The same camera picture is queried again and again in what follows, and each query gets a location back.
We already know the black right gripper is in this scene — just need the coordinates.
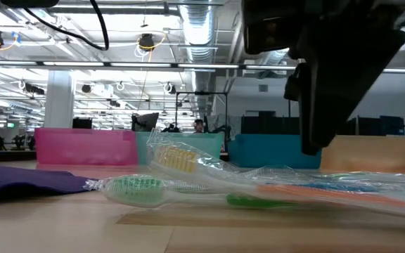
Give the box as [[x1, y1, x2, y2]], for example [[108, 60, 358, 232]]
[[283, 0, 405, 156]]

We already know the yellow toothbrush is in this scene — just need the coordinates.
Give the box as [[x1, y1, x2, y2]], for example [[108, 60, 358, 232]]
[[146, 128, 405, 219]]

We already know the green toothbrush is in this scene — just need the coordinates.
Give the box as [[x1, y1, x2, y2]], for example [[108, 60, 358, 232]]
[[82, 174, 298, 212]]

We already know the pink plastic bin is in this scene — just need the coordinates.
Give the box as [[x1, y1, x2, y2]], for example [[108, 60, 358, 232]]
[[34, 127, 139, 166]]

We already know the purple cloth mat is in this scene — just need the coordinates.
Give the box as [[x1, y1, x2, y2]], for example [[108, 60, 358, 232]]
[[0, 165, 96, 207]]

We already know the pile of wrapped toothbrushes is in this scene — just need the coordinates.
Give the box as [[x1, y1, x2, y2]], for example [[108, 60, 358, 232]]
[[244, 164, 405, 197]]

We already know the row of black monitors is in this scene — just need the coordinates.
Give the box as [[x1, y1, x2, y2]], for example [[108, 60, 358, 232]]
[[345, 115, 405, 137], [240, 110, 301, 136]]

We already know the orange plastic bin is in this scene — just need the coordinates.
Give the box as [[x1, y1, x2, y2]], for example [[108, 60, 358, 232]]
[[320, 136, 405, 173]]

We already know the dark blue plastic bin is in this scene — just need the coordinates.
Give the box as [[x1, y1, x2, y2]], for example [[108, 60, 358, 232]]
[[227, 134, 323, 169]]

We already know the light teal plastic bin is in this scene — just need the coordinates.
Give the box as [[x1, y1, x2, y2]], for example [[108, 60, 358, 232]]
[[135, 132, 225, 166]]

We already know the person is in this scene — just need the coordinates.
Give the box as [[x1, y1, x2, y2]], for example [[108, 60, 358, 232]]
[[192, 118, 205, 134]]

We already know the tilted black computer monitor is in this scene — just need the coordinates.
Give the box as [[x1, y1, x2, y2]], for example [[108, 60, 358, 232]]
[[131, 112, 160, 133]]

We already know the long light strip bar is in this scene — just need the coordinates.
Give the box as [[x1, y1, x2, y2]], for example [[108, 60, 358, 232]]
[[0, 59, 405, 74]]

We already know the white building column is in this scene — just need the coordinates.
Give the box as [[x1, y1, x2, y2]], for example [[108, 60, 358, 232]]
[[41, 69, 76, 129]]

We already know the silver ventilation duct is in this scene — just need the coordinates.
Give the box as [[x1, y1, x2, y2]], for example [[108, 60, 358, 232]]
[[179, 0, 221, 117], [258, 48, 297, 67]]

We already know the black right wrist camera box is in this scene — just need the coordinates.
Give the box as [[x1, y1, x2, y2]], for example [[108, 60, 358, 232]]
[[240, 0, 305, 56]]

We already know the black rig frame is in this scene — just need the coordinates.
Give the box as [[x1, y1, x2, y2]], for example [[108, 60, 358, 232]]
[[175, 91, 229, 134]]

